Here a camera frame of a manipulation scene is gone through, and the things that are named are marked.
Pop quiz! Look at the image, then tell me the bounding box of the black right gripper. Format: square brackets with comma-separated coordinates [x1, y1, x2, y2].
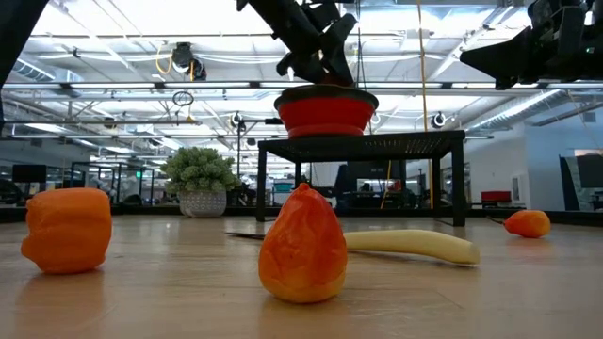
[460, 18, 603, 90]

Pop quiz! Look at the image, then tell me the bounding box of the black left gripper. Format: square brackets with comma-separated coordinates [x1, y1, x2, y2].
[275, 13, 358, 88]

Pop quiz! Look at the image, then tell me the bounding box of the red collapsible bowl grey rim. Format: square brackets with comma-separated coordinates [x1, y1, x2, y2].
[273, 83, 380, 140]

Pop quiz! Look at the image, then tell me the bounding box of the small orange peach with stem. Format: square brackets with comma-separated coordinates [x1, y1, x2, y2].
[487, 209, 552, 239]

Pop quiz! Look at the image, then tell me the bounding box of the small red orange pear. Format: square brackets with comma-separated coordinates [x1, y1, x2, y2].
[257, 182, 349, 305]

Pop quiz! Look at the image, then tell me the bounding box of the orange bell pepper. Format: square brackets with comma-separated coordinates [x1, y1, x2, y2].
[21, 186, 114, 276]

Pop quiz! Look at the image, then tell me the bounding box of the black perforated metal shelf riser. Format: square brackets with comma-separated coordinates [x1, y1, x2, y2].
[256, 130, 467, 228]

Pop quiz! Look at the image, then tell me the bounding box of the red storage bin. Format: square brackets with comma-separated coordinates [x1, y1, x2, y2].
[480, 190, 513, 204]

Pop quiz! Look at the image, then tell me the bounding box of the green succulent plant in pot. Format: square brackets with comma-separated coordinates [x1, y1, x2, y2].
[159, 147, 244, 219]

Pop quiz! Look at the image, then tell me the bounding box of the pale yellow banana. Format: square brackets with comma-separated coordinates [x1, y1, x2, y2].
[225, 228, 481, 266]

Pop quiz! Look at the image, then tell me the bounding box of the black monitor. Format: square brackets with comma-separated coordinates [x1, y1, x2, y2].
[11, 163, 48, 185]

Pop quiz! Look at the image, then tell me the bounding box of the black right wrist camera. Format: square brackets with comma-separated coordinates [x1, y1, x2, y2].
[527, 0, 588, 28]

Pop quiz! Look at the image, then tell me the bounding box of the black background rig frame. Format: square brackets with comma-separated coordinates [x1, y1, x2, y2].
[236, 118, 313, 192]

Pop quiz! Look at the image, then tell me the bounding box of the dark wall panel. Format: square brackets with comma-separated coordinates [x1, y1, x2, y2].
[559, 153, 603, 212]

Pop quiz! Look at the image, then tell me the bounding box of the black ceiling cable reel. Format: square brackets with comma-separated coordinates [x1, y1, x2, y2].
[169, 41, 208, 84]

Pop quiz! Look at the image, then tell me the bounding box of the black coiled cable loop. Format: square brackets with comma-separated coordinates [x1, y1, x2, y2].
[171, 90, 195, 108]

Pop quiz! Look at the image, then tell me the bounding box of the black aluminium rig frame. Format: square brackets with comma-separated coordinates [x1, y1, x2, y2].
[0, 204, 603, 226]

